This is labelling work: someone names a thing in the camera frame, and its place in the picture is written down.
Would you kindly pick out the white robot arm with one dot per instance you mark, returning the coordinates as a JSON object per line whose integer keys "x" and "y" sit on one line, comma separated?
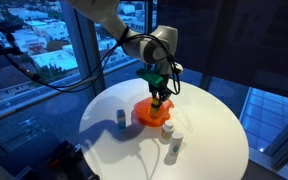
{"x": 157, "y": 43}

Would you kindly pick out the orange plastic bag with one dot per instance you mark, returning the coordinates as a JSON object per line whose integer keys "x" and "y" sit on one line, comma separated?
{"x": 144, "y": 115}

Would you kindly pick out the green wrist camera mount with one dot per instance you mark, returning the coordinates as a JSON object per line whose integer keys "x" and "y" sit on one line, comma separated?
{"x": 149, "y": 76}

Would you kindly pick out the tall white bottle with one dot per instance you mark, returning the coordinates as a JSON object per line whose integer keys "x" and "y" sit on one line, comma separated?
{"x": 175, "y": 145}

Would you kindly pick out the white bottle with orange label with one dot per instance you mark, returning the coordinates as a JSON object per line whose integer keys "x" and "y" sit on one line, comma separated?
{"x": 167, "y": 130}

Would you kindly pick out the yellow and brown bottle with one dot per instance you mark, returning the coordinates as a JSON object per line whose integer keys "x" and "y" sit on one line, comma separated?
{"x": 155, "y": 106}

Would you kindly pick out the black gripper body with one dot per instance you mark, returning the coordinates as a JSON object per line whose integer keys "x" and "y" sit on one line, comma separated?
{"x": 160, "y": 83}

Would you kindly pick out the dark roller window blind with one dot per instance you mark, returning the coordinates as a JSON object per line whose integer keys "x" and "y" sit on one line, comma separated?
{"x": 250, "y": 40}

